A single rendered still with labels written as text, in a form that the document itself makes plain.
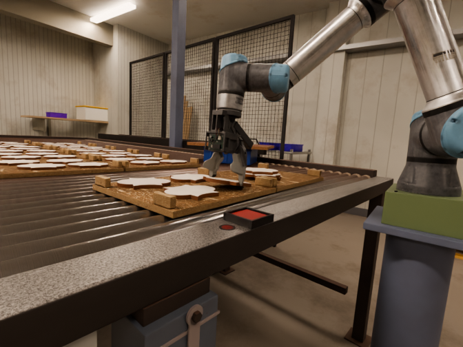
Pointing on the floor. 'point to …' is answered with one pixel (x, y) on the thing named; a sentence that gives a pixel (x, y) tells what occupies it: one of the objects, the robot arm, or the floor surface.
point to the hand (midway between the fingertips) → (227, 181)
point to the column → (411, 285)
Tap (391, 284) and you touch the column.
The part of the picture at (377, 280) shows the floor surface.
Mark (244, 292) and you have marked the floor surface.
